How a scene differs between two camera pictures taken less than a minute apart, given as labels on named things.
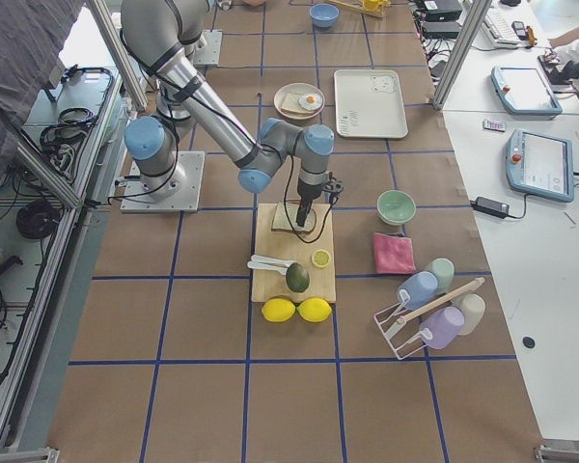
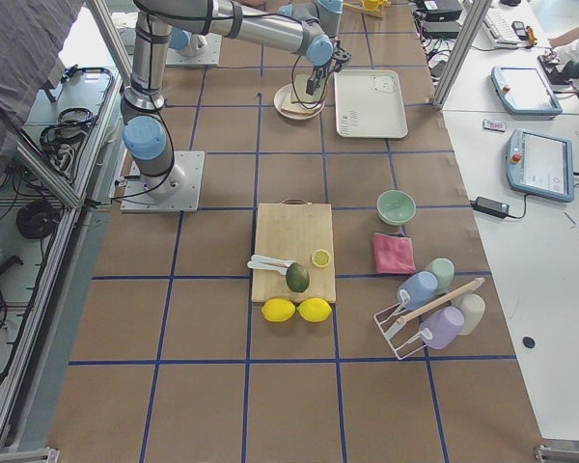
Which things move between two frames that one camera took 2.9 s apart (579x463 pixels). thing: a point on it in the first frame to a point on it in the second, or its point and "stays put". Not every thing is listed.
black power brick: [444, 30] stays put
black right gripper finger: [303, 211] to [312, 83]
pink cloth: [394, 254] stays put
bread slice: [287, 215] to [299, 100]
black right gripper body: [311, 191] to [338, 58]
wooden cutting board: [293, 247] stays put
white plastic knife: [260, 261] stays put
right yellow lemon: [315, 310] stays put
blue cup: [421, 286] stays put
